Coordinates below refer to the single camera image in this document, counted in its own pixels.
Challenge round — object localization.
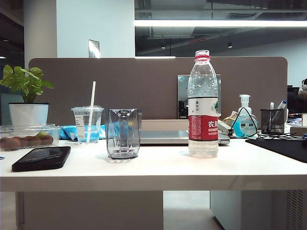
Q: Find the clear red-label mineral water bottle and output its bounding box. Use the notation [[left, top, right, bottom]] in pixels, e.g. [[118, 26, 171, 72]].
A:
[[188, 49, 221, 159]]

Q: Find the grey transparent faceted mug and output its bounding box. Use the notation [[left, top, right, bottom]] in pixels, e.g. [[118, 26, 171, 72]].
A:
[[103, 108, 142, 160]]

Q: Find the blue hand sanitizer pump bottle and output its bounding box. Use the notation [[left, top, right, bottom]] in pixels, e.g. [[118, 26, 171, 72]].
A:
[[232, 94, 259, 138]]

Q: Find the beige desk riser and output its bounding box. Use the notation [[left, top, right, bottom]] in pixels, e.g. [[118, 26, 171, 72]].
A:
[[141, 119, 201, 131]]

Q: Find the silver laptop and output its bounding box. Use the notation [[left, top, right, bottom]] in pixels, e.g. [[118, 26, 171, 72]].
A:
[[139, 129, 231, 146]]

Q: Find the brown desk partition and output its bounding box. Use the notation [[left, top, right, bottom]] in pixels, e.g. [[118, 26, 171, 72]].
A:
[[28, 56, 288, 120]]

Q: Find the white drinking straw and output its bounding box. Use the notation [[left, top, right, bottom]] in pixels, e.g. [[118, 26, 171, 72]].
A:
[[86, 80, 96, 144]]

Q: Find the white plastic desk device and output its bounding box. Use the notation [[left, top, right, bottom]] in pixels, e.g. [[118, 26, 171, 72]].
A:
[[217, 118, 231, 135]]

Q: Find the clear lidded plastic cup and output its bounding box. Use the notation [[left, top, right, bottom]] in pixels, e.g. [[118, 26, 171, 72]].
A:
[[71, 106, 105, 144]]

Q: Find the blue plastic bag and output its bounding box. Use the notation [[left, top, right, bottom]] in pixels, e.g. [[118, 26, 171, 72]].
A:
[[59, 121, 107, 141]]

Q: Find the brown kiwi fruit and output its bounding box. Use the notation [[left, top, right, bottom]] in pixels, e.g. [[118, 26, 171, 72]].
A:
[[19, 136, 31, 148], [40, 135, 54, 146], [28, 136, 43, 147], [0, 137, 22, 151]]

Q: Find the ceiling light strip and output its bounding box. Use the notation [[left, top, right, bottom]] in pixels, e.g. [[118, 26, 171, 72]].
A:
[[134, 19, 307, 28]]

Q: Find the black mesh pen holder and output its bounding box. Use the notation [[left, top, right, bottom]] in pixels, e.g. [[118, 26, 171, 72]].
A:
[[260, 108, 288, 135]]

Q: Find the beige desk front panel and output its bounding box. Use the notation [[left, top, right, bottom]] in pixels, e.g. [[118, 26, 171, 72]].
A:
[[15, 191, 165, 230]]

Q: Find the black smartphone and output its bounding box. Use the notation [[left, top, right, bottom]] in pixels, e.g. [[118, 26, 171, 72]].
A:
[[11, 146, 71, 173]]

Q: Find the white plant pot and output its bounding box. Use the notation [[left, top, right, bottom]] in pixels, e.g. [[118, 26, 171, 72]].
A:
[[8, 102, 50, 127]]

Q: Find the blue-capped marker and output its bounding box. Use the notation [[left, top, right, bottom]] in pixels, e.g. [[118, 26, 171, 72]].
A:
[[276, 100, 288, 113]]

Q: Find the green leafy plant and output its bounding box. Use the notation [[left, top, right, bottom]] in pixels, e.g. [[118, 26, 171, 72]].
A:
[[0, 64, 54, 104]]

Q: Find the black mouse pad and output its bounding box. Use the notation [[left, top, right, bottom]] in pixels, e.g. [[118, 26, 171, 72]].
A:
[[245, 138, 307, 164]]

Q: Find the clear plastic fruit container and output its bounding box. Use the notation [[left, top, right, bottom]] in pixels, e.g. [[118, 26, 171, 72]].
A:
[[0, 123, 62, 152]]

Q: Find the person with headphones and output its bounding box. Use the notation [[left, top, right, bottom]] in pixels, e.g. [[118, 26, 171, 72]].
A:
[[298, 78, 307, 99]]

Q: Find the silver wall plate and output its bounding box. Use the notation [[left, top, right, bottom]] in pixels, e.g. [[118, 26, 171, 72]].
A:
[[88, 39, 101, 58]]

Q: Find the black cable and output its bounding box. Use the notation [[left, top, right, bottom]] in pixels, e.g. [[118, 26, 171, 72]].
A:
[[227, 107, 307, 141]]

